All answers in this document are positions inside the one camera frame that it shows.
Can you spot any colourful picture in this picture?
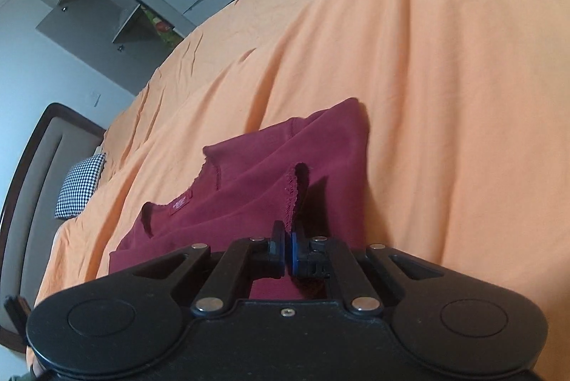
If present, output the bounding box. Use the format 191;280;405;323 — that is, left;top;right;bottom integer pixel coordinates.
141;5;186;52

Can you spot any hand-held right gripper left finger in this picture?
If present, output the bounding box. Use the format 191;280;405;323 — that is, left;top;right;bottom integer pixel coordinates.
131;221;287;317

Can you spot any maroon long-sleeve shirt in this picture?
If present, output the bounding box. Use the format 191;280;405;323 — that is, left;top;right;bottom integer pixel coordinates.
109;97;371;302

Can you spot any dark wooden padded headboard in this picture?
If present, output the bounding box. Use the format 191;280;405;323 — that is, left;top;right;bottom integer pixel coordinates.
0;103;108;357

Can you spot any black white checkered pillow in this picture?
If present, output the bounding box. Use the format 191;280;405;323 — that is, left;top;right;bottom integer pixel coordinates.
54;153;108;220

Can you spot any orange bed sheet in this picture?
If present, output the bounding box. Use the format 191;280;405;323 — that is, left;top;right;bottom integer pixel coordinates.
27;0;570;364

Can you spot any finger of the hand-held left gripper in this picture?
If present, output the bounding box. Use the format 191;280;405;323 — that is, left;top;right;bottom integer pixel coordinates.
4;295;29;350

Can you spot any grey wall shelf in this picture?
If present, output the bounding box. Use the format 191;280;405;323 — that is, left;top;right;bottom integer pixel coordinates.
36;2;150;52

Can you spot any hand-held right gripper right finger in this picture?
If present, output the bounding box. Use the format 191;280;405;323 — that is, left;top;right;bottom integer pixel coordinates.
290;230;447;317

